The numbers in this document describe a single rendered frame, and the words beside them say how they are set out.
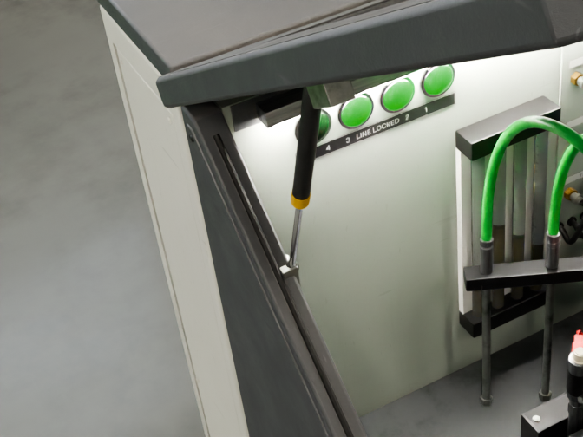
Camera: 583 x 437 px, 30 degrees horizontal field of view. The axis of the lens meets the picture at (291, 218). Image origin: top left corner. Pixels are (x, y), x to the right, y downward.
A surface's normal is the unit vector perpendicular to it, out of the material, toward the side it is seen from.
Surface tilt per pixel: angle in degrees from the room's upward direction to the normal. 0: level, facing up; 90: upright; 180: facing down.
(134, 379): 0
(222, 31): 0
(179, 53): 0
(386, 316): 90
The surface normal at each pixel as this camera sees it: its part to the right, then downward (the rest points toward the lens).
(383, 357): 0.45, 0.52
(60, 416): -0.11, -0.77
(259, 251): 0.22, -0.22
